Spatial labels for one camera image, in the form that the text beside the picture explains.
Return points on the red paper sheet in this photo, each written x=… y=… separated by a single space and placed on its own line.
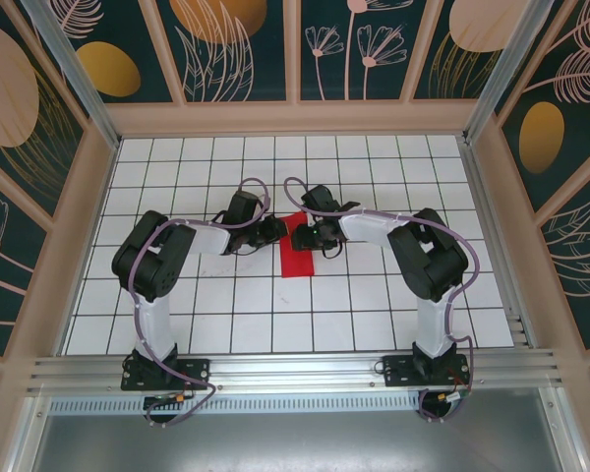
x=295 y=265

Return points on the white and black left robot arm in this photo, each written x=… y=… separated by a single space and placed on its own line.
x=152 y=319

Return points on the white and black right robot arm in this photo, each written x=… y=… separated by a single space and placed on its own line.
x=432 y=324

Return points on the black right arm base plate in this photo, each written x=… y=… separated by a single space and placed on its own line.
x=398 y=373

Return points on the aluminium mounting rail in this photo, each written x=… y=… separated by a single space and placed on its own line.
x=295 y=366

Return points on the aluminium side rail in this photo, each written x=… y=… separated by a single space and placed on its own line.
x=496 y=246

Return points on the aluminium frame post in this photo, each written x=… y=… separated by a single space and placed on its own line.
x=501 y=64
x=78 y=83

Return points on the grey metal sheet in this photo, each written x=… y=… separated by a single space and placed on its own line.
x=295 y=442

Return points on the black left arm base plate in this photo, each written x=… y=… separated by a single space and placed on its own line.
x=196 y=373

